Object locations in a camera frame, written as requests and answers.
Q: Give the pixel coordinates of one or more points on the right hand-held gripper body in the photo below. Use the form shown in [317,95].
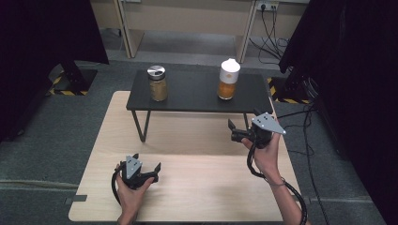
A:
[263,131]

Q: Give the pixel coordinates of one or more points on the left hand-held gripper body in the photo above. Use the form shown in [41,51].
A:
[133,173]

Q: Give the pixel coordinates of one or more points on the white-lid glass seasoning jar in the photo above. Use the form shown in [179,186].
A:
[228,79]

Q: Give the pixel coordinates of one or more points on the black low metal-leg shelf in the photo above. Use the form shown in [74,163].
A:
[194,93]

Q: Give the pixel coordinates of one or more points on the metal-lid glass spice jar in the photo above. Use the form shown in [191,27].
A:
[158,84]

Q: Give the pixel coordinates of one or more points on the person's left hand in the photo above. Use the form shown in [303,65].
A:
[131,197]

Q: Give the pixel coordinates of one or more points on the person's right hand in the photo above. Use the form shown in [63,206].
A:
[266,159]

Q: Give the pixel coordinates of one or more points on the yellow black hazard tape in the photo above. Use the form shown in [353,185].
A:
[67,92]
[291,101]

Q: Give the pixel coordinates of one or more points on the black stand base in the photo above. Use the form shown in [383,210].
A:
[76,78]
[294,87]

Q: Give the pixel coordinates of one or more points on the black curtain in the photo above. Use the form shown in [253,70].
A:
[353,78]
[40,47]

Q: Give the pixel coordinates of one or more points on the white wall power outlet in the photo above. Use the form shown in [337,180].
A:
[267,5]

